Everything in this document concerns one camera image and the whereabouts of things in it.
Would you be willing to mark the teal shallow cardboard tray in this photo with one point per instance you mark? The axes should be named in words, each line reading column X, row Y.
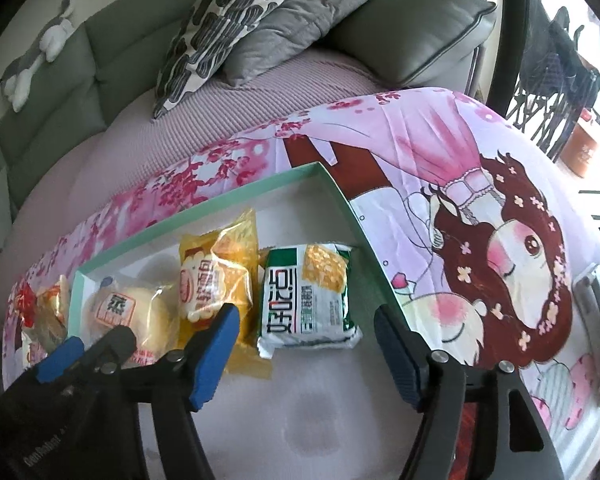
column 323, row 414

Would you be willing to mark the clear steamed bun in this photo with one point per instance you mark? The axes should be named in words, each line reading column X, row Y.
column 149, row 310

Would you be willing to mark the grey velvet pillow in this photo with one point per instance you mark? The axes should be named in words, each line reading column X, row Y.
column 283, row 34

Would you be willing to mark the beige orange swiss roll pack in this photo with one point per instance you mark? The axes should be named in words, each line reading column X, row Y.
column 51, row 310

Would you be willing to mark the grey green sofa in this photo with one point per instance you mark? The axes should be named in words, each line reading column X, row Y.
column 116, row 55

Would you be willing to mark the green white cracker pack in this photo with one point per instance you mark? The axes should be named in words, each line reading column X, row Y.
column 305, row 299

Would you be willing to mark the yellow orange cake pack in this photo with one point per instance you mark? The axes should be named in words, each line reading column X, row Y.
column 217, row 268

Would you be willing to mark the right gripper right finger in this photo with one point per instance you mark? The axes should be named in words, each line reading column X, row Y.
column 510, row 440

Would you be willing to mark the red gold candy pack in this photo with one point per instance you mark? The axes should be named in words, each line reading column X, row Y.
column 25, row 304

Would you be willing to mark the grey white plush toy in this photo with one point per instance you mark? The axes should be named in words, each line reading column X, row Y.
column 16, row 80

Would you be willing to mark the pink anime print tablecloth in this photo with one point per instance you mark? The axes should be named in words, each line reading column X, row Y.
column 480, row 236

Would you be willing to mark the black white patterned pillow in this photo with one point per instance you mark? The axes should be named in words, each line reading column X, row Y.
column 210, row 30

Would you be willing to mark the pink sofa seat cover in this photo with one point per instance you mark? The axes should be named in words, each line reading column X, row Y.
column 136, row 146

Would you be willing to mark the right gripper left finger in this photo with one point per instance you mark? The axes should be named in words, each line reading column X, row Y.
column 180, row 383

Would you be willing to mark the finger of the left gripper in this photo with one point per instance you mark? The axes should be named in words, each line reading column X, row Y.
column 55, row 364
column 107, row 355

